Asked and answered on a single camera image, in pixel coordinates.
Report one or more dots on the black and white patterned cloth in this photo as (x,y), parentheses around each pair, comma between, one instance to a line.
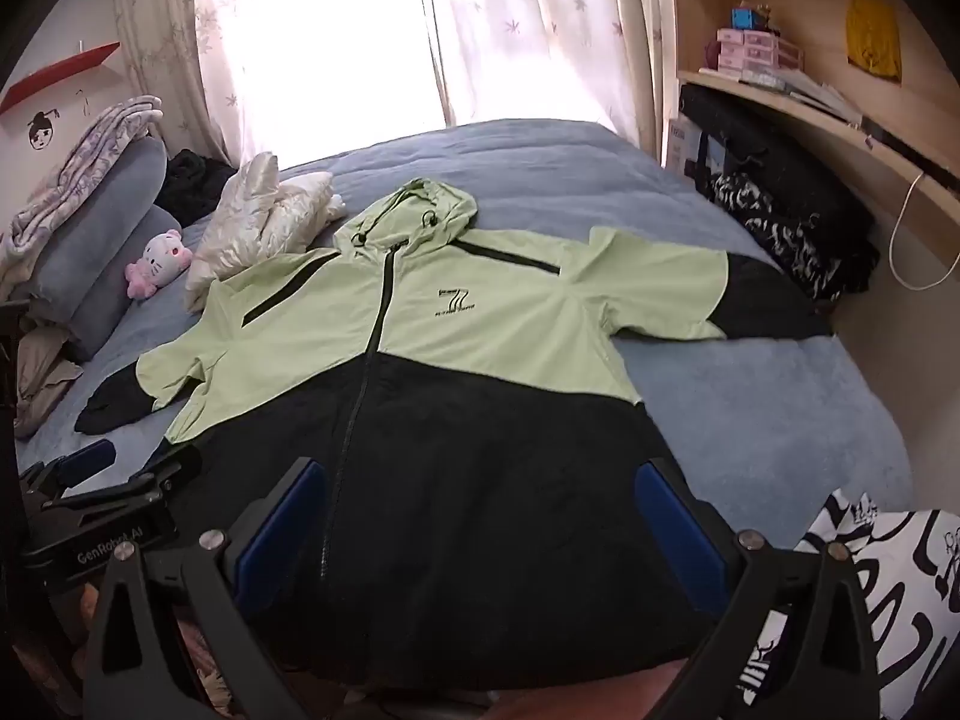
(780,240)

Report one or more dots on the white cloth with black print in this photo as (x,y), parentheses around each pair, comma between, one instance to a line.
(900,585)

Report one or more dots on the stack of books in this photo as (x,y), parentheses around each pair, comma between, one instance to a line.
(810,94)

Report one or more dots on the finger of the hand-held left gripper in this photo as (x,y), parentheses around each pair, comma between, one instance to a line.
(86,459)
(142,481)

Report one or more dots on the beige cloth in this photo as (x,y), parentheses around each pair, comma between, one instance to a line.
(41,375)

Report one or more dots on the green and black hooded jacket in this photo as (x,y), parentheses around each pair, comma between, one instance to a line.
(487,300)

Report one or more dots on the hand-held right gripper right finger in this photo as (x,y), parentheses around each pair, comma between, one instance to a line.
(675,529)

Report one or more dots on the grey pillow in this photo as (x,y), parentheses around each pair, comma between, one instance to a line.
(112,187)
(101,307)

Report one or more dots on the yellow cloth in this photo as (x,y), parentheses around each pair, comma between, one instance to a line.
(874,37)

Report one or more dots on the blue toy cube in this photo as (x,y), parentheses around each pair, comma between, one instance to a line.
(744,19)

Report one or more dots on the cartoon face wall sticker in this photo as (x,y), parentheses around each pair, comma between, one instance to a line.
(41,131)

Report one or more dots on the red wall shelf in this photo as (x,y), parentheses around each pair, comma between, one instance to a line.
(60,73)

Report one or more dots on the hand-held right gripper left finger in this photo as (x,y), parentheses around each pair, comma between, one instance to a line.
(281,532)

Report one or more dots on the white cardboard box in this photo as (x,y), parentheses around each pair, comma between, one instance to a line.
(679,146)

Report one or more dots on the white puffy jacket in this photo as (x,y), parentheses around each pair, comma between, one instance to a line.
(247,225)

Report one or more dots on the pink drawer box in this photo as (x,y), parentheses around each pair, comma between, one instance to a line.
(754,52)

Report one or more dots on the pink and white plush toy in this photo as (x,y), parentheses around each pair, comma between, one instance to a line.
(161,251)

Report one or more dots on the black bag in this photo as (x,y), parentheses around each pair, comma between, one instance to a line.
(795,165)

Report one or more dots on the blue-grey fleece bed blanket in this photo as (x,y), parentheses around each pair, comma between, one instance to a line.
(750,420)

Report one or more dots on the purple patterned white blanket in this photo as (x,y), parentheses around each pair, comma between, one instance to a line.
(90,150)

